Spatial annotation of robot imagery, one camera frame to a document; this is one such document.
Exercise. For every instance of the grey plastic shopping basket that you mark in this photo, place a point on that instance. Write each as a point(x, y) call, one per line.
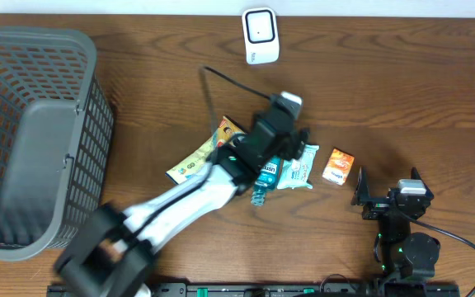
point(55, 135)

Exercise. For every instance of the teal mouthwash bottle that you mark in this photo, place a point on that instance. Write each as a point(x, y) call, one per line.
point(267, 181)

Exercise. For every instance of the yellow wet wipes bag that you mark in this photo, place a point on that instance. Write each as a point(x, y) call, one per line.
point(194, 162)

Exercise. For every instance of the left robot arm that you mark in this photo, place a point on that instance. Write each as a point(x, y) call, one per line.
point(114, 252)

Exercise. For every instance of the white barcode scanner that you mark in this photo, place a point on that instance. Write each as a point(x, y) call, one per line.
point(261, 38)

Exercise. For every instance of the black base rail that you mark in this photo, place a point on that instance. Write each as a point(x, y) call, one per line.
point(329, 289)

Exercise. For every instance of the light blue wipes pack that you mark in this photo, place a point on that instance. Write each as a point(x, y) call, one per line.
point(295, 173)

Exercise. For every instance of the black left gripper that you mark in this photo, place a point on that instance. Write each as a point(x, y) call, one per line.
point(298, 141)

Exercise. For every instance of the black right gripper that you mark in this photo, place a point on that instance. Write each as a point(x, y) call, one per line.
point(362, 195)

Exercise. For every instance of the small orange snack box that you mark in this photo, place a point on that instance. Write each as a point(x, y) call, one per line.
point(338, 167)

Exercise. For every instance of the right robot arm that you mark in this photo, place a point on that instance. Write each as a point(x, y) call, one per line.
point(408, 259)

